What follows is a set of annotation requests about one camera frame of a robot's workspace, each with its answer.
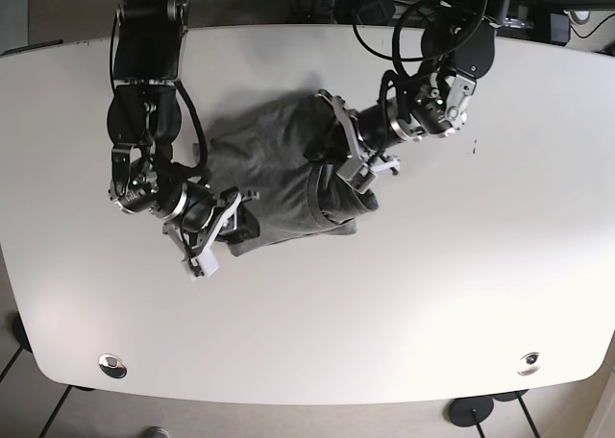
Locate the right metal table grommet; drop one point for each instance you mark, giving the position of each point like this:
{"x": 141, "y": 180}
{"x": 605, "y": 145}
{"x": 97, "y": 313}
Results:
{"x": 528, "y": 364}

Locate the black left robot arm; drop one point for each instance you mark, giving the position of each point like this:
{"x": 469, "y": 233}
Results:
{"x": 439, "y": 51}

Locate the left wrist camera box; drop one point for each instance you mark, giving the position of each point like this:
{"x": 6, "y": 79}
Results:
{"x": 357, "y": 174}

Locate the light grey T-shirt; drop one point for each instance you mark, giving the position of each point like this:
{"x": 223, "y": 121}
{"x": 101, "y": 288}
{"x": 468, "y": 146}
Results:
{"x": 267, "y": 150}

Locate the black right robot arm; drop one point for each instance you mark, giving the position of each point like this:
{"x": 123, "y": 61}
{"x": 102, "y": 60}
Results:
{"x": 159, "y": 153}

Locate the grey sneaker shoe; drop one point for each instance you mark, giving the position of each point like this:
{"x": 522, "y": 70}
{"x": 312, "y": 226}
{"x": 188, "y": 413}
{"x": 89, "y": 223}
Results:
{"x": 155, "y": 432}

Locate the metal table grommet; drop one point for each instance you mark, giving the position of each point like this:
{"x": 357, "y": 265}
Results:
{"x": 112, "y": 366}
{"x": 528, "y": 364}

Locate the black round stand base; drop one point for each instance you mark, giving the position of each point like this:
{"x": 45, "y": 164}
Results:
{"x": 471, "y": 411}

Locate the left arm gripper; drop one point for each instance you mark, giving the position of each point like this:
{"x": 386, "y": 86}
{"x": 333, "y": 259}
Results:
{"x": 365, "y": 135}

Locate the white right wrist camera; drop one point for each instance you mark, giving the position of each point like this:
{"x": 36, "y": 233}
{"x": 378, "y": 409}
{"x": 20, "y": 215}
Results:
{"x": 203, "y": 265}

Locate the left metal table grommet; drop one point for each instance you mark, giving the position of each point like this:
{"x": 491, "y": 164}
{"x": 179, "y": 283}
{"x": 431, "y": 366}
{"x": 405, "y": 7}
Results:
{"x": 112, "y": 366}

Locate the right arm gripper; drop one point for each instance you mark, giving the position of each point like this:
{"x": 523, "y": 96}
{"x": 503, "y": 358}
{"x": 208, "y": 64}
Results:
{"x": 204, "y": 218}

